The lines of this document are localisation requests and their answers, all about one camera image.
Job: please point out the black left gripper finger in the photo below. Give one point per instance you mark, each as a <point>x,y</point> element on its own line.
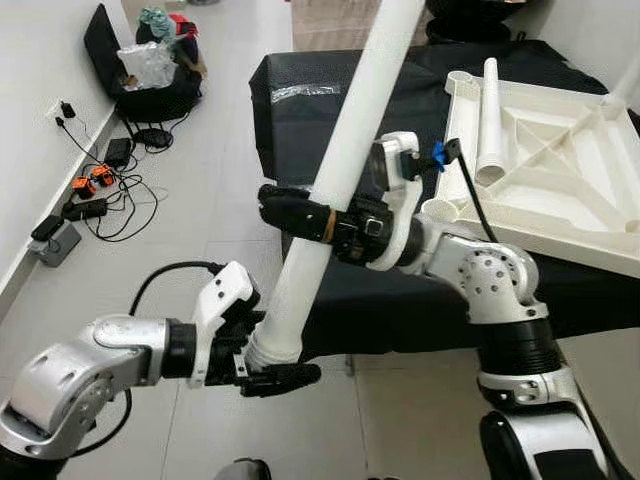
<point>285,380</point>

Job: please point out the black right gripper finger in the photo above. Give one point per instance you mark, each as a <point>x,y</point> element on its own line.
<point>295,218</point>
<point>285,190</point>

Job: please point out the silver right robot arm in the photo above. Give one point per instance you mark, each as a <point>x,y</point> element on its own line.
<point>490,280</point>

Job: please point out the tan rubber band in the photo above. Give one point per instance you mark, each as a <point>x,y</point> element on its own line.
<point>328,225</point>

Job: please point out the black table cloth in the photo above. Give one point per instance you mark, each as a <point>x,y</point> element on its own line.
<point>400,300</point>

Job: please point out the flat clear plastic bag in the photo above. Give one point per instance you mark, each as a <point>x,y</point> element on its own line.
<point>305,93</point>

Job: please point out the grey robot left foot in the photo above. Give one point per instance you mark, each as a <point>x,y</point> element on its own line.
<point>242,470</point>

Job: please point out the grey robot foot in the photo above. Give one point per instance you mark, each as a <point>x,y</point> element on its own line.
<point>242,470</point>
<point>380,477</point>

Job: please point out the grey robot right foot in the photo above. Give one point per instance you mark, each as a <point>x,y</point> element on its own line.
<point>380,477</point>

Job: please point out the black stand base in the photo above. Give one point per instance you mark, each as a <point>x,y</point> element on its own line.
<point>150,138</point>

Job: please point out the black bag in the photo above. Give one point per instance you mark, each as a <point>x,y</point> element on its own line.
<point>150,105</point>

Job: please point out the black power adapter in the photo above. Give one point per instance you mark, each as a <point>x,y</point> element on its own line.
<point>118,152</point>

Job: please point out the beige striped cloth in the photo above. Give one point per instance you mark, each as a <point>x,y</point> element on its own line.
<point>335,22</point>

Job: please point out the crumpled clear plastic bag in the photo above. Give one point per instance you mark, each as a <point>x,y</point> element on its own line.
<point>148,65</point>

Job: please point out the orange black battery charger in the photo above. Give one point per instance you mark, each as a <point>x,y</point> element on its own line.
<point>92,182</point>

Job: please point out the white plastic table top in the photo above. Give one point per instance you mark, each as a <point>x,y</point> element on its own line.
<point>560,190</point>

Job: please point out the black power strip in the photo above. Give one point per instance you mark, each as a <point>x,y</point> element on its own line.
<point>85,210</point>

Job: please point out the red and teal clothes pile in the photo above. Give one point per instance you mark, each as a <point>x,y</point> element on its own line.
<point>160,20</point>

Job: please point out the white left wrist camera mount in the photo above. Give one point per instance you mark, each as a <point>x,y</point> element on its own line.
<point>225,300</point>

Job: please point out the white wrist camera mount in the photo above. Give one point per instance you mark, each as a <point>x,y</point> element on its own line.
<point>408,200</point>
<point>225,300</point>

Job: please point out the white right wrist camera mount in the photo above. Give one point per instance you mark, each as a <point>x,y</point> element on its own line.
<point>408,200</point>

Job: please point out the black wall plug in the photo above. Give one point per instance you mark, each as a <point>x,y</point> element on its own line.
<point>67,110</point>

